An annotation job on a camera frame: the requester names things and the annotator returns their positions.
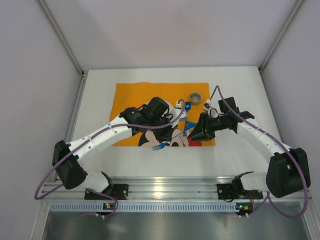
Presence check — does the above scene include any blue metal fork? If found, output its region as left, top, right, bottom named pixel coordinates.
left=151, top=127, right=194, bottom=151

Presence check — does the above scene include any blue metal spoon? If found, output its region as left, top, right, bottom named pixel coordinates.
left=184, top=101, right=192, bottom=112

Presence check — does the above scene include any small grey ceramic cup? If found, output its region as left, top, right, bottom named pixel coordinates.
left=189, top=92, right=203, bottom=106

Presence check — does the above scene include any orange cartoon mouse placemat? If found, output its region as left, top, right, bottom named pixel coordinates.
left=110, top=82, right=216, bottom=147

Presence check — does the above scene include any cream round plate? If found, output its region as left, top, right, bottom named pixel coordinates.
left=166, top=101, right=189, bottom=122

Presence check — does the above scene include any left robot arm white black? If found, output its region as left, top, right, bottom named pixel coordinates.
left=52, top=97, right=180, bottom=195

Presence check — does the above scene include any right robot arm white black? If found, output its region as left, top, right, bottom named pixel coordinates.
left=188, top=97, right=311, bottom=198

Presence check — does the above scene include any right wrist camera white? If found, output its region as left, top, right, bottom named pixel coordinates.
left=203, top=98, right=214, bottom=112

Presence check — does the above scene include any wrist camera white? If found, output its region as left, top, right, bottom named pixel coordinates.
left=174, top=99, right=189, bottom=122
left=203, top=98, right=214, bottom=112

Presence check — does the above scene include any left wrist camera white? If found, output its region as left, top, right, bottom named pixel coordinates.
left=174, top=99, right=189, bottom=122

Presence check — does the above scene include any aluminium mounting rail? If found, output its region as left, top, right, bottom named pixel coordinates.
left=38, top=176, right=233, bottom=202

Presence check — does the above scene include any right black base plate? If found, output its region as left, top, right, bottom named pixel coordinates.
left=216, top=183, right=263, bottom=201

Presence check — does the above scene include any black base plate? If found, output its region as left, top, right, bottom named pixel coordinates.
left=84, top=184, right=129, bottom=200
left=216, top=183, right=263, bottom=201

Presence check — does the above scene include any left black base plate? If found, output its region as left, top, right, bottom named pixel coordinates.
left=84, top=184, right=129, bottom=200

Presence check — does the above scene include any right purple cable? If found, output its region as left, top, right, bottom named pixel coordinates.
left=209, top=85, right=310, bottom=220

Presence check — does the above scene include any purple cable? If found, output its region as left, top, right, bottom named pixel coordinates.
left=33, top=99, right=187, bottom=219
left=209, top=85, right=310, bottom=220

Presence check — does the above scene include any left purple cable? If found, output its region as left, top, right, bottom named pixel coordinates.
left=33, top=99, right=187, bottom=219

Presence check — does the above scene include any slotted grey cable duct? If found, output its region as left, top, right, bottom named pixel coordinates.
left=49, top=201, right=252, bottom=213

